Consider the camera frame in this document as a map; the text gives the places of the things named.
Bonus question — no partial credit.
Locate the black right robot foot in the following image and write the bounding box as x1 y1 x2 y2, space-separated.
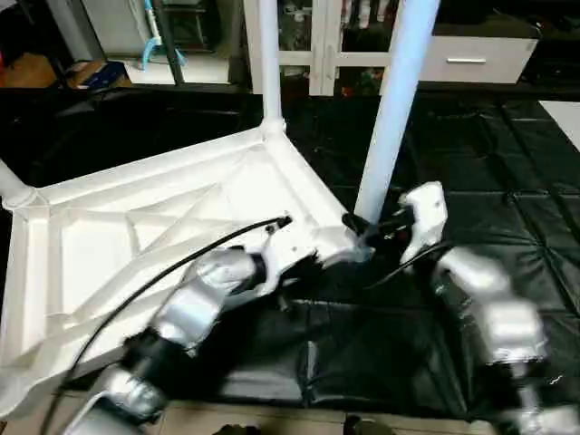
343 415 396 435

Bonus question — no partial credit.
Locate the small blue box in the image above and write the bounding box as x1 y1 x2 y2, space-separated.
69 58 131 92

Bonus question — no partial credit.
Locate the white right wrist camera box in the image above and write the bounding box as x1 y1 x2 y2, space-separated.
397 181 449 267

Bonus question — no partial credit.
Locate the cardboard box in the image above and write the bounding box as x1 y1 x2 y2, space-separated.
0 53 64 90

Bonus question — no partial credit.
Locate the black robot foot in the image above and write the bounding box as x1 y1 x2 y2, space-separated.
212 422 266 435
343 415 396 435

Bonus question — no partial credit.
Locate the black work mat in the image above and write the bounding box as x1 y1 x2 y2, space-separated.
0 82 580 427

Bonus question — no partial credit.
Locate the white drawer cabinet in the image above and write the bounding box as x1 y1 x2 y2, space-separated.
419 31 541 84
241 0 454 97

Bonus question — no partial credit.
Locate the black left robot foot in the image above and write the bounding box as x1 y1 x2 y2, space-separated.
212 422 266 435

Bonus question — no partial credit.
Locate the white plastic table top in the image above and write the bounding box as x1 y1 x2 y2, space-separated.
0 120 374 420

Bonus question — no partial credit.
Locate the light blue hanger hook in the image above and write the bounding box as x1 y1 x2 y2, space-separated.
136 0 188 72

